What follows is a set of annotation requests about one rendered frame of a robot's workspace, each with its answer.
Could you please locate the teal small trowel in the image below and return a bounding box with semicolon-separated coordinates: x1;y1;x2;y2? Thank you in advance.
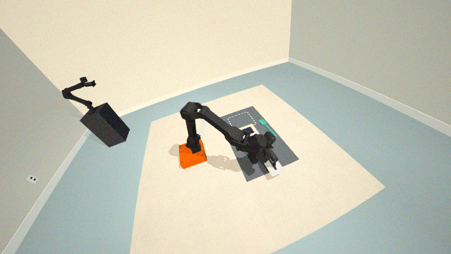
258;119;277;137

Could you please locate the cream square tile with dark centre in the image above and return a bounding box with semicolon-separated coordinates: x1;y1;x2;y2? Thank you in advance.
239;124;259;136

